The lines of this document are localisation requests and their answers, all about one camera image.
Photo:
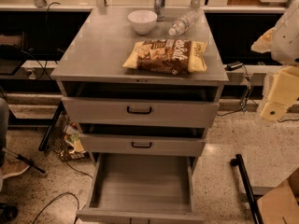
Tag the grey drawer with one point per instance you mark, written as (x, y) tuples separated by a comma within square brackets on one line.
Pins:
[(141, 104), (141, 189), (123, 139)]

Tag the black tripod leg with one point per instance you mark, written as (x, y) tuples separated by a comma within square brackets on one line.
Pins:
[(21, 158)]

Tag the clear plastic water bottle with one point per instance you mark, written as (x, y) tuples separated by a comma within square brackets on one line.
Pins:
[(184, 23)]

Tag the person's leg in jeans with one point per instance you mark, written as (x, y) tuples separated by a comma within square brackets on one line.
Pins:
[(4, 116)]

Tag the silver drink can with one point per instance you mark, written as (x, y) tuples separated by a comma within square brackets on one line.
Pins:
[(159, 9)]

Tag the grey top drawer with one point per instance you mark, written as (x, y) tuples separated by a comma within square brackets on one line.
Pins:
[(141, 104)]

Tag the cardboard box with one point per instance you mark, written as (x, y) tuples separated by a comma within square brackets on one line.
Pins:
[(281, 204)]

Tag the grey drawer cabinet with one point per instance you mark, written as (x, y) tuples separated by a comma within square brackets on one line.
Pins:
[(106, 40)]

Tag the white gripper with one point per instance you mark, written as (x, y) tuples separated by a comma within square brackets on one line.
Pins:
[(288, 42)]

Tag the black power adapter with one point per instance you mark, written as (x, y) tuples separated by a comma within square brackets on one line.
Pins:
[(233, 66)]

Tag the white bowl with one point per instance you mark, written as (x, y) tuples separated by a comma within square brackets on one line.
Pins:
[(142, 21)]

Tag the black metal cart frame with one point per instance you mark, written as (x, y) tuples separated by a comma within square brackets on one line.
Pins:
[(254, 209)]

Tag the grey middle drawer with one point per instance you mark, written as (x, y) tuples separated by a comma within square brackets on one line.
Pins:
[(123, 139)]

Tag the person's shoe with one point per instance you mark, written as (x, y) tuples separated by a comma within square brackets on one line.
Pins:
[(13, 168)]

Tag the brown yellow chip bag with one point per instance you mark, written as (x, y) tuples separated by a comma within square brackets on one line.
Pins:
[(168, 56)]

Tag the wire basket with items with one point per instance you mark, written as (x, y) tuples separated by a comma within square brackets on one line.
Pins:
[(62, 138)]

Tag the grey bottom drawer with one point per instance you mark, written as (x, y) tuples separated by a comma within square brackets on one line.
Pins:
[(141, 189)]

